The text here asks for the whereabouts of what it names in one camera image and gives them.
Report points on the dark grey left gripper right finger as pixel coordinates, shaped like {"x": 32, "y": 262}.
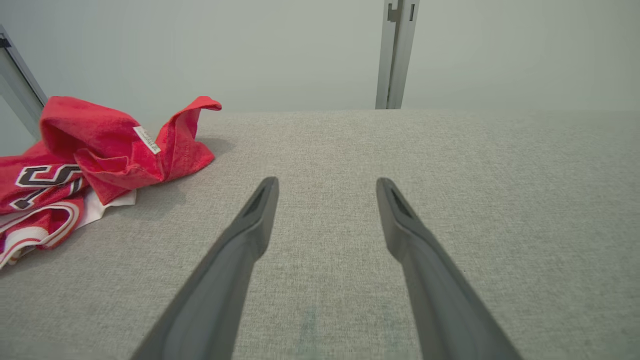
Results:
{"x": 445, "y": 305}

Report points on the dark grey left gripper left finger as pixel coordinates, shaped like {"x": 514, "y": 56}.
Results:
{"x": 215, "y": 300}

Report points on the red cotton garment with label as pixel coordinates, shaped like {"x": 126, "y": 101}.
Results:
{"x": 100, "y": 165}

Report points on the grey metal post with notches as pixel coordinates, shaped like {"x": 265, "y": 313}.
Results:
{"x": 395, "y": 60}

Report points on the plain grey metal post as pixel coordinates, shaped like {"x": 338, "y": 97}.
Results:
{"x": 20, "y": 85}

